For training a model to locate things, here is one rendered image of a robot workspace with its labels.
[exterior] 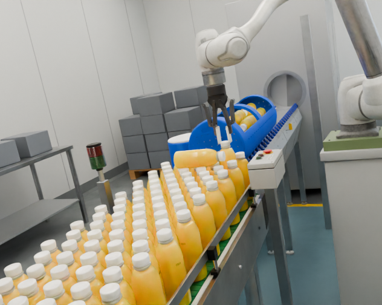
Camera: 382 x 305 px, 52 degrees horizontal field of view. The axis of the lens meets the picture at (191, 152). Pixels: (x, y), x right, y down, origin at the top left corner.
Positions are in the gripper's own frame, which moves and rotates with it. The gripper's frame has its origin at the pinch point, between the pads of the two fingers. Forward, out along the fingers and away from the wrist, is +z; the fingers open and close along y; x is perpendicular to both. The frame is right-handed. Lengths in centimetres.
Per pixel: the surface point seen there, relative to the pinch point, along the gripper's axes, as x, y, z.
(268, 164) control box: 12.4, -19.3, 10.5
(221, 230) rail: 41.4, -8.1, 22.6
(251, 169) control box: 12.3, -12.5, 11.9
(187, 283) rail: 71, -8, 23
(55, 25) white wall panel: -314, 322, -117
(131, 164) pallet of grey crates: -345, 272, 97
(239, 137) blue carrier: -22.3, 0.6, 6.2
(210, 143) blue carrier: -22.2, 15.2, 7.6
